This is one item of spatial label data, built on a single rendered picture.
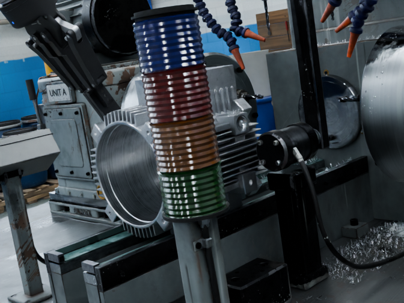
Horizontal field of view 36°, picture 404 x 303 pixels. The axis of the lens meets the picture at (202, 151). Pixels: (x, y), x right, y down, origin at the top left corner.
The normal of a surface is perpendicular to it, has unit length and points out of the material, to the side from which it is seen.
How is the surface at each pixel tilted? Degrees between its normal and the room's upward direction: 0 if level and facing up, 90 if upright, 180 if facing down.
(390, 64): 54
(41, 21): 120
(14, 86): 90
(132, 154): 100
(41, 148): 60
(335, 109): 90
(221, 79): 90
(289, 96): 90
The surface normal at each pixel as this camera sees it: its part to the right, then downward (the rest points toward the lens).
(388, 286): -0.15, -0.97
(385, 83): -0.72, -0.20
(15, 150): 0.51, -0.47
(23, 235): 0.68, 0.02
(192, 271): -0.72, 0.22
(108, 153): 0.70, 0.36
